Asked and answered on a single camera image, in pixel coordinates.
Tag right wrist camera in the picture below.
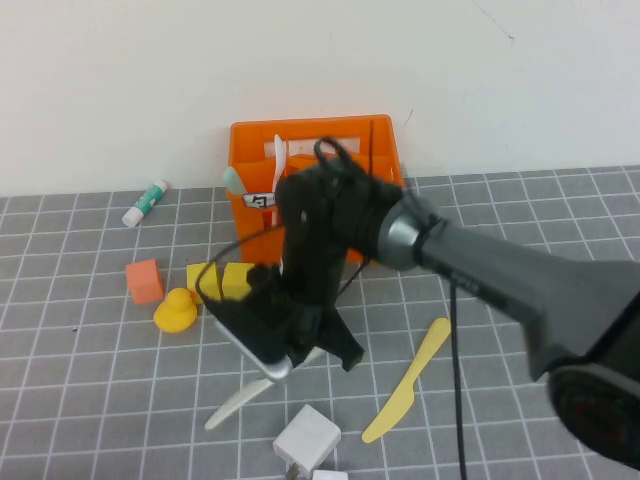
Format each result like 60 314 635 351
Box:
205 294 294 385

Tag mint green plastic spoon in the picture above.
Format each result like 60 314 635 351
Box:
222 167 247 195

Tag pale pink plastic spoon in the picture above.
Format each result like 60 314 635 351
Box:
271 133 290 201

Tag orange foam cube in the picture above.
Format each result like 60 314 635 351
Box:
124 258 166 305

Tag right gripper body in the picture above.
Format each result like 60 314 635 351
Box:
247 262 346 351

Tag grey grid table mat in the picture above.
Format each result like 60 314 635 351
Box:
0 164 640 480

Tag cream white plastic knife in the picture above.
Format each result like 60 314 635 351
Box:
203 347 326 431

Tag yellow rubber duck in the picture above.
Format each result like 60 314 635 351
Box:
152 288 198 334

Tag yellow foam cube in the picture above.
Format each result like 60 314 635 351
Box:
221 262 259 304
185 261 223 305

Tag large white charger plug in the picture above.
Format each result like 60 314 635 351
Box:
272 403 343 479

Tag yellow plastic knife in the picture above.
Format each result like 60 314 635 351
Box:
360 316 452 444

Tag black right arm cable loop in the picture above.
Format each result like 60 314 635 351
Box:
313 135 371 186

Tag white green glue stick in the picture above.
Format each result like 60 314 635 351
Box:
121 179 169 229

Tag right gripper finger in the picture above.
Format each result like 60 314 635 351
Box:
319 307 365 372
284 319 324 370

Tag orange plastic cutlery holder crate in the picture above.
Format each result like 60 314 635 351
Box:
224 113 404 267

